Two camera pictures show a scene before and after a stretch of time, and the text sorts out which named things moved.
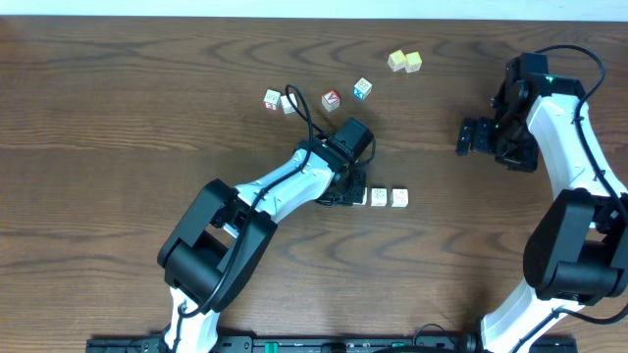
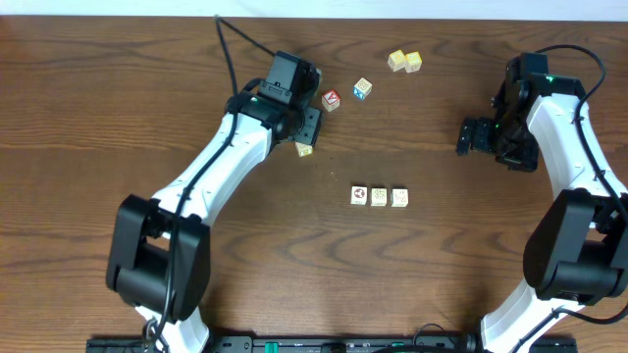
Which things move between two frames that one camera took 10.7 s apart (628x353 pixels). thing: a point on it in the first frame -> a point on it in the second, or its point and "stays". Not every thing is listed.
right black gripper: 524,160 stays
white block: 379,197 stays
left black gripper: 350,193 -> 310,126
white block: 399,198 stays
